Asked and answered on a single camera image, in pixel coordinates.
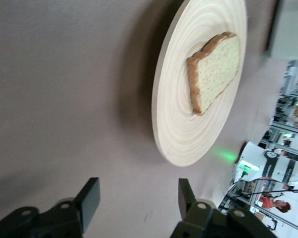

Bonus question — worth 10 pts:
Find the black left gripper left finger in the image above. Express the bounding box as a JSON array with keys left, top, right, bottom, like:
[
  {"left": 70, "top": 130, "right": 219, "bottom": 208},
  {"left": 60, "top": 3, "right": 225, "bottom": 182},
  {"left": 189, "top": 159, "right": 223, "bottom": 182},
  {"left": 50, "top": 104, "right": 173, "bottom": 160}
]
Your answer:
[{"left": 37, "top": 177, "right": 101, "bottom": 238}]

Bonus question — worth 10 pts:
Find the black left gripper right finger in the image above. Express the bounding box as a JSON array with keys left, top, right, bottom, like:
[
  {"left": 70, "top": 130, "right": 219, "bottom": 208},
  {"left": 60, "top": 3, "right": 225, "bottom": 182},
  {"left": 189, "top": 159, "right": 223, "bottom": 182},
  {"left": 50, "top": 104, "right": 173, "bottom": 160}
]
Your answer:
[{"left": 172, "top": 178, "right": 227, "bottom": 238}]

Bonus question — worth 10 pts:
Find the round pale wooden plate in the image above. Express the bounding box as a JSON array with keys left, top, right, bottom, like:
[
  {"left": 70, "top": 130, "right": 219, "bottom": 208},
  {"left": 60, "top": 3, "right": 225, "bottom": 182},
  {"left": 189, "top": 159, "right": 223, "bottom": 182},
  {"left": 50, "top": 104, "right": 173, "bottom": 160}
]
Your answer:
[{"left": 151, "top": 0, "right": 248, "bottom": 168}]

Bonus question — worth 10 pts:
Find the brown-crusted toast slice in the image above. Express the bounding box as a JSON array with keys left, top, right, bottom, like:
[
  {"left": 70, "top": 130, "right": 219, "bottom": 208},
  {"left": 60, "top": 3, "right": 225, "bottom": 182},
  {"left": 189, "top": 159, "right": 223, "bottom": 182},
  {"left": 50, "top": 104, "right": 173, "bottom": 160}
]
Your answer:
[{"left": 186, "top": 31, "right": 240, "bottom": 116}]

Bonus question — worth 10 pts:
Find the person in red shirt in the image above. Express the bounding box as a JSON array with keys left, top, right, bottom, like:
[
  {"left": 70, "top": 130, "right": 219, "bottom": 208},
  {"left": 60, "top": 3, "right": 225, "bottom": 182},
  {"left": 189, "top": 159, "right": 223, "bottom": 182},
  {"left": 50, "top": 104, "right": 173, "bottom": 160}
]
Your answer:
[{"left": 259, "top": 195, "right": 292, "bottom": 215}]

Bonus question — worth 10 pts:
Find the beige chrome two-slot toaster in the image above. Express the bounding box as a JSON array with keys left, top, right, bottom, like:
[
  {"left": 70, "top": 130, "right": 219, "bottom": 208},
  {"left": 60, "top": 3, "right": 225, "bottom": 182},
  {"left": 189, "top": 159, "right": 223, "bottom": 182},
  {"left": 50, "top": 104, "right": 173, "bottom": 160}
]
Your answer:
[{"left": 265, "top": 0, "right": 298, "bottom": 61}]

